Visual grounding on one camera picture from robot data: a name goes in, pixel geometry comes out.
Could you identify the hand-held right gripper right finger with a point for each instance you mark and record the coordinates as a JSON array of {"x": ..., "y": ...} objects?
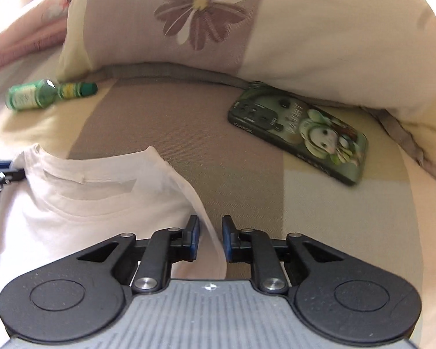
[{"x": 227, "y": 241}]

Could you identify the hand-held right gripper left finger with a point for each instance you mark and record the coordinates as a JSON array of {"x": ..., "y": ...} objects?
[{"x": 193, "y": 238}]

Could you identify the white printed t-shirt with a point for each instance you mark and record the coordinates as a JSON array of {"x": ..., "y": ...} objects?
[{"x": 94, "y": 218}]

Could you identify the green glass bottle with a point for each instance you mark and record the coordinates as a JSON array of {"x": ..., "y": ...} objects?
[{"x": 32, "y": 96}]

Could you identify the striped bed sheet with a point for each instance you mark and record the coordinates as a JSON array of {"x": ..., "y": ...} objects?
[{"x": 221, "y": 145}]

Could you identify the dark book under pillow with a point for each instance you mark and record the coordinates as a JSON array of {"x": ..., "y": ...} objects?
[{"x": 301, "y": 131}]

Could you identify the folded pink floral quilt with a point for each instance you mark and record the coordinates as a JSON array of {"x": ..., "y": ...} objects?
[{"x": 21, "y": 36}]

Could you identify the floral cream pillow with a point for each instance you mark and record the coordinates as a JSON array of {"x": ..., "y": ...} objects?
[{"x": 312, "y": 43}]

